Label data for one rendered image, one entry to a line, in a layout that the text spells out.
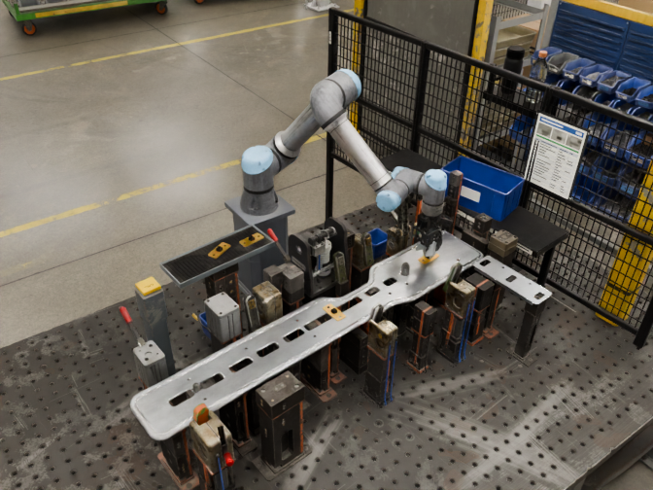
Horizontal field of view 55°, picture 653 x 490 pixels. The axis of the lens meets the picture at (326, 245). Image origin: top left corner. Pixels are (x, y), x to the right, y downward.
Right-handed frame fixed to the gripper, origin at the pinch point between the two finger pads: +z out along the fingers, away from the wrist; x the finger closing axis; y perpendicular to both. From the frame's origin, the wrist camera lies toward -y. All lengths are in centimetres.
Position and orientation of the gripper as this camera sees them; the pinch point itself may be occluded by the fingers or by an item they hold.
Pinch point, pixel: (429, 254)
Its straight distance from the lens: 238.4
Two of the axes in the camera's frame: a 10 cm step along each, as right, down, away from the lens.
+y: -7.7, 3.7, -5.2
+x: 6.4, 4.7, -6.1
